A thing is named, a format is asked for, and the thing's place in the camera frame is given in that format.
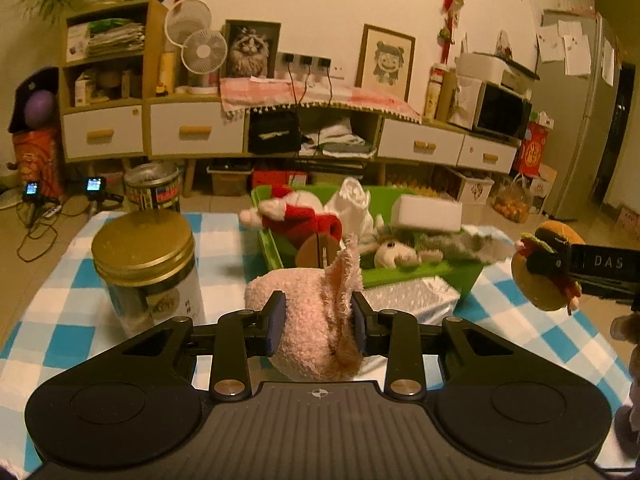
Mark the dark bag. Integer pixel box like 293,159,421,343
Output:
7,66,62,133

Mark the framed cat picture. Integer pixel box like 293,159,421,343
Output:
221,19,282,81

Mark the microwave oven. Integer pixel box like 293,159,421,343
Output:
457,77,533,142

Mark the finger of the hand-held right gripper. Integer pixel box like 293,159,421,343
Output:
527,240,576,281

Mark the grey plush elephant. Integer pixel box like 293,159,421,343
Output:
415,230,518,266

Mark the white foam block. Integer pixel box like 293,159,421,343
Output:
390,195,463,233

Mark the purple ball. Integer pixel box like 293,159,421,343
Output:
26,91,57,128

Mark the low wooden tv cabinet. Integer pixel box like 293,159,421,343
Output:
145,90,523,201

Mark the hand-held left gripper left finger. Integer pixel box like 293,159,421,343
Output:
120,290,288,403

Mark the pile of papers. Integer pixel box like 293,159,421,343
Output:
300,117,377,158

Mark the pink cloth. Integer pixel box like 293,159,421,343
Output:
220,76,423,125

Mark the small white carton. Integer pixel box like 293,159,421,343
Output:
65,24,92,63

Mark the grey refrigerator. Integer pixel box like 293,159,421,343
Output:
537,7,623,221

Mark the framed cartoon drawing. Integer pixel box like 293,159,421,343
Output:
356,23,417,103

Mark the white wall socket strip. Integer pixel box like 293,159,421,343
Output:
280,51,346,80

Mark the red gift box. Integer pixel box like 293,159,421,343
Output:
519,120,551,177

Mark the gold lid jar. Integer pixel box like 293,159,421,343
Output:
91,209,207,338

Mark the plastic bag of oranges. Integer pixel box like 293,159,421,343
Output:
492,172,533,223

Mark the pink plush toy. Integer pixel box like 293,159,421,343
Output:
243,234,365,382

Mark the cardboard box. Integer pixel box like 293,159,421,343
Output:
527,164,558,213

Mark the stack of newspapers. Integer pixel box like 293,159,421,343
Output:
87,20,147,58

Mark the large white fan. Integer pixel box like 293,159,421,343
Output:
165,0,213,53

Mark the hamburger plush toy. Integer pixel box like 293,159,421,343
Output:
510,220,585,317

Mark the black cable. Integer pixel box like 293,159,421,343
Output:
17,195,66,261

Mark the egg tray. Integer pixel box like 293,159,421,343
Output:
385,167,453,198

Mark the red patterned bucket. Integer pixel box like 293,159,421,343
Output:
12,127,66,201

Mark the blue white checkered mat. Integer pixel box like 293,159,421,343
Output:
0,210,640,480

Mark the red white santa plush toy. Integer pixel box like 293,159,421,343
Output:
239,185,345,251

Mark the tall snack tube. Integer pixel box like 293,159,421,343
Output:
424,62,448,120

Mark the yellow packet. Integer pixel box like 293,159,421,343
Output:
159,52,177,96

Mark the small pale plush animal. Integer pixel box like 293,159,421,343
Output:
357,215,443,271

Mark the red storage box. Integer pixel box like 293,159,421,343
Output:
251,170,308,191

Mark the small white fan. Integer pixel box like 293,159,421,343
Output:
181,29,228,93

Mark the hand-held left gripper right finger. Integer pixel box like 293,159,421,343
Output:
350,291,507,401

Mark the silver wrapped box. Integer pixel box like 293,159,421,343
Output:
362,275,460,328

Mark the printed tin can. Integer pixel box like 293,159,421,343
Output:
123,161,181,215

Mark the person's right hand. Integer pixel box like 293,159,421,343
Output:
611,314,640,461

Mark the white drawer with wooden handle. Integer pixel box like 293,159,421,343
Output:
149,102,246,157
62,105,143,158
377,117,463,166
457,135,518,176

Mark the dark lid storage box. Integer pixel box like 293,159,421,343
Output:
206,162,253,197

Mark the white basket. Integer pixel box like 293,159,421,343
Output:
447,165,495,206

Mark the tall wooden shelf cabinet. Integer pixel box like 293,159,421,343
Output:
57,0,171,163

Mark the green plastic bin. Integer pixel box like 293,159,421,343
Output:
250,185,486,306

